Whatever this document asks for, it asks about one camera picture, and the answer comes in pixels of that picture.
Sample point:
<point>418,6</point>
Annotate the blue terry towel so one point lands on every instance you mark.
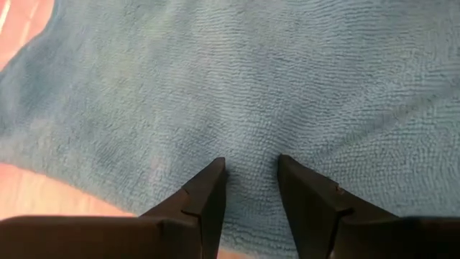
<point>251,90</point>

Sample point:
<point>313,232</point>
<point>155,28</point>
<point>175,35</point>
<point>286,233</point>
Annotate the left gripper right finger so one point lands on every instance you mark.
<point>359,237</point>

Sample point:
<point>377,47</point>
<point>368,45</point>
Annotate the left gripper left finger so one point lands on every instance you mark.
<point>108,237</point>

